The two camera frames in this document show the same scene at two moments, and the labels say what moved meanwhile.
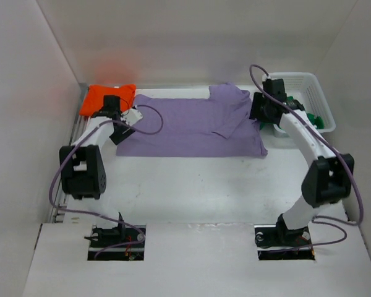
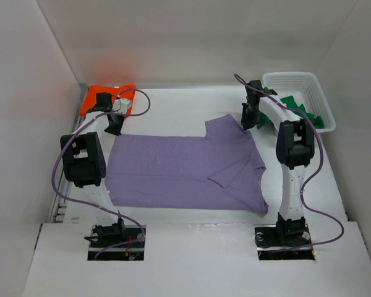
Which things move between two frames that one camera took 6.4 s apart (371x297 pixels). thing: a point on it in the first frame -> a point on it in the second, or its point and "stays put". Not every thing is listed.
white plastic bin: x=302 y=86 stays put
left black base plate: x=123 y=242 stays put
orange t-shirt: x=94 y=99 stays put
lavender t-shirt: x=224 y=124 -> x=221 y=171
